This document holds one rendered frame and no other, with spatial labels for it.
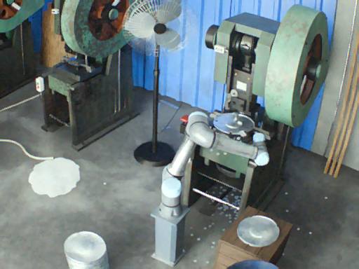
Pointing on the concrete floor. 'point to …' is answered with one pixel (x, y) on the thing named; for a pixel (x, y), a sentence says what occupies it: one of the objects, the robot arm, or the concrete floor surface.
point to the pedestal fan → (156, 155)
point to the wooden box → (230, 249)
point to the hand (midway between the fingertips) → (242, 132)
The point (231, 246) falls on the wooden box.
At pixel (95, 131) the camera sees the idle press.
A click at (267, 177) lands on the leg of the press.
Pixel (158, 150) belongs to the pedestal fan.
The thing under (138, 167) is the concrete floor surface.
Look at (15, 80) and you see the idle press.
